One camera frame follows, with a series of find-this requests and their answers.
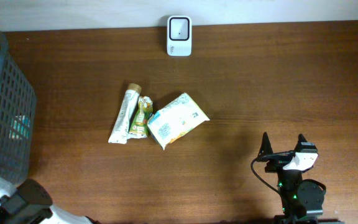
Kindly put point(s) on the green drink pouch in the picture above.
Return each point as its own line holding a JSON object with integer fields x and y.
{"x": 138, "y": 128}

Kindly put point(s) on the dark grey plastic basket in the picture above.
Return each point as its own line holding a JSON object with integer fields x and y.
{"x": 17, "y": 97}

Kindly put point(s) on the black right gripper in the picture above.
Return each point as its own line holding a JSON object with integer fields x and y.
{"x": 265, "y": 147}

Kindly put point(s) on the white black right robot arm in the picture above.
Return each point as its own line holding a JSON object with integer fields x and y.
{"x": 302, "y": 199}

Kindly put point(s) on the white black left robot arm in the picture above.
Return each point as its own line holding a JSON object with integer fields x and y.
{"x": 30, "y": 203}

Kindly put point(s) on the teal white tissue pack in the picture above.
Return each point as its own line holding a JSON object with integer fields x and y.
{"x": 20, "y": 127}

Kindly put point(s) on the white tube tan cap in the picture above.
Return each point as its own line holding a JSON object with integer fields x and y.
{"x": 121, "y": 127}

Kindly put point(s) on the yellow white snack bag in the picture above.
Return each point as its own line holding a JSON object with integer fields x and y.
{"x": 175, "y": 120}

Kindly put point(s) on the white barcode scanner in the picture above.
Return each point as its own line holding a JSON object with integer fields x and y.
{"x": 179, "y": 36}

